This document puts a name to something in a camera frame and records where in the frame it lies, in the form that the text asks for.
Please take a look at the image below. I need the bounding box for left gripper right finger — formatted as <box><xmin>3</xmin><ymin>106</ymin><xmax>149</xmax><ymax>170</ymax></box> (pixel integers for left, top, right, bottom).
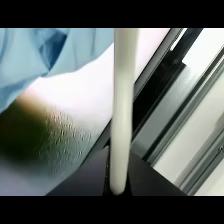
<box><xmin>127</xmin><ymin>151</ymin><xmax>188</xmax><ymax>197</ymax></box>

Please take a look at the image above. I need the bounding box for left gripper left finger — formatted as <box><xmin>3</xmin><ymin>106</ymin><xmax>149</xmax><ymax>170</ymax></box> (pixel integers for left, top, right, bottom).
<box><xmin>46</xmin><ymin>146</ymin><xmax>111</xmax><ymax>197</ymax></box>

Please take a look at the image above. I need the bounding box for light blue shirt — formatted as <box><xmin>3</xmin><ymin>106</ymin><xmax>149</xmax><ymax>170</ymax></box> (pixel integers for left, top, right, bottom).
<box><xmin>0</xmin><ymin>28</ymin><xmax>140</xmax><ymax>196</ymax></box>

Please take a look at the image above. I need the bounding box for silver frame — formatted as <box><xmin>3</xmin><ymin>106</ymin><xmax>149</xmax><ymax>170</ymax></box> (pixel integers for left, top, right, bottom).
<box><xmin>131</xmin><ymin>28</ymin><xmax>224</xmax><ymax>197</ymax></box>

